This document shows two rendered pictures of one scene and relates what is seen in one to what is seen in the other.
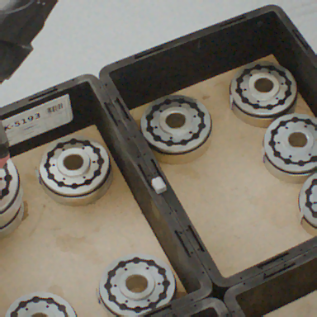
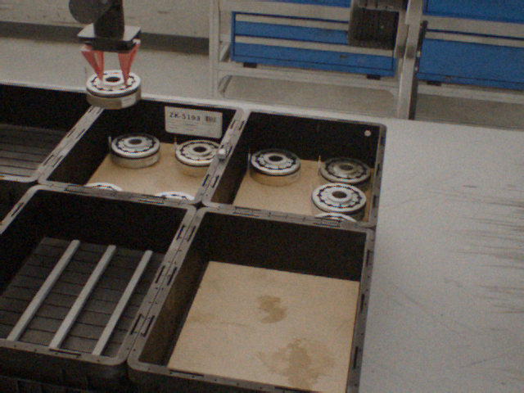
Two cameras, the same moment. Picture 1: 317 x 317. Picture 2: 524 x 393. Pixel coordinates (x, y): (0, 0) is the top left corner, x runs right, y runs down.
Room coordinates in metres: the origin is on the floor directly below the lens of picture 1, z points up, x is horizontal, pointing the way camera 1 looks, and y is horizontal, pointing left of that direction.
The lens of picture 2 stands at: (-0.39, -0.70, 1.65)
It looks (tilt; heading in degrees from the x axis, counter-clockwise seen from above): 31 degrees down; 29
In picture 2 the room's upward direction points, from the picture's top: 2 degrees clockwise
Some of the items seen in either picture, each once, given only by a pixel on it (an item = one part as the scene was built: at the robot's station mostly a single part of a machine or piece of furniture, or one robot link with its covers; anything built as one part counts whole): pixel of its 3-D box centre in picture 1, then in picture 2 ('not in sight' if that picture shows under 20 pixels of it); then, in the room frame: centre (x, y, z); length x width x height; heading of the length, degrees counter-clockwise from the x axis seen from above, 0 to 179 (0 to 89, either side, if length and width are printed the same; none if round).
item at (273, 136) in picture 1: (298, 142); (339, 197); (0.83, -0.20, 0.86); 0.10 x 0.10 x 0.01
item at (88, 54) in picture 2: not in sight; (106, 57); (0.69, 0.23, 1.09); 0.07 x 0.07 x 0.09; 18
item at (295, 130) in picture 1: (298, 140); (339, 196); (0.83, -0.20, 0.86); 0.05 x 0.05 x 0.01
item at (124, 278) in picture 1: (136, 284); not in sight; (0.62, 0.04, 0.86); 0.05 x 0.05 x 0.01
